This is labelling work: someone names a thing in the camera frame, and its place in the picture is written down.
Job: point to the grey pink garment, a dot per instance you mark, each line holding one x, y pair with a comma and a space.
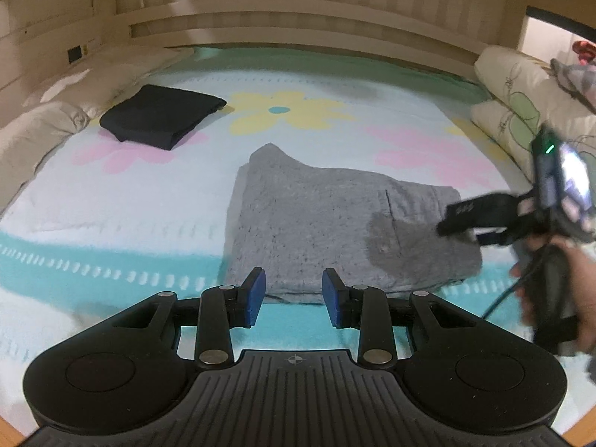
575, 79

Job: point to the wall socket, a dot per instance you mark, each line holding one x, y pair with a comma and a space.
74, 54

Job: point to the person's right hand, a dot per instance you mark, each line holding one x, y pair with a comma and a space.
584, 288

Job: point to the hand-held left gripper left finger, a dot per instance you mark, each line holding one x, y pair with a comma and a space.
254, 298

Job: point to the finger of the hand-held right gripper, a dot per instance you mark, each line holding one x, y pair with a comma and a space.
484, 212
503, 237

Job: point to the cream floral pillow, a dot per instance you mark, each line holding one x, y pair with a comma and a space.
498, 125
512, 70

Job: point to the black folded garment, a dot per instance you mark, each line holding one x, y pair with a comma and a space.
158, 114

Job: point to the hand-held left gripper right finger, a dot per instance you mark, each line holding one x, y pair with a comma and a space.
333, 298

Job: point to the wooden bed frame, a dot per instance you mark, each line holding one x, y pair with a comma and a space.
302, 23

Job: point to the grey pants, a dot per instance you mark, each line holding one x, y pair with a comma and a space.
316, 214

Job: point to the small red object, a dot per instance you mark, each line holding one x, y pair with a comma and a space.
584, 50

